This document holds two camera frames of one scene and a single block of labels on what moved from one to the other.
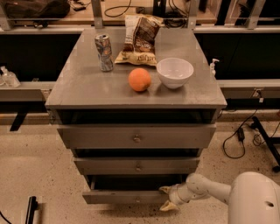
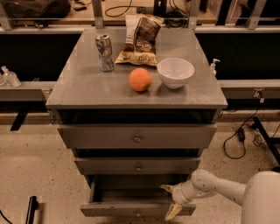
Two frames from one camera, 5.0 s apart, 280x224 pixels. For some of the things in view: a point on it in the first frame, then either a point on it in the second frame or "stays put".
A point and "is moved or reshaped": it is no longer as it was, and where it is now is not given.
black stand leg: x=269 y=143 stays put
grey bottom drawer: x=133 y=189 is moved or reshaped
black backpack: x=38 y=10 stays put
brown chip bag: x=139 y=43 stays put
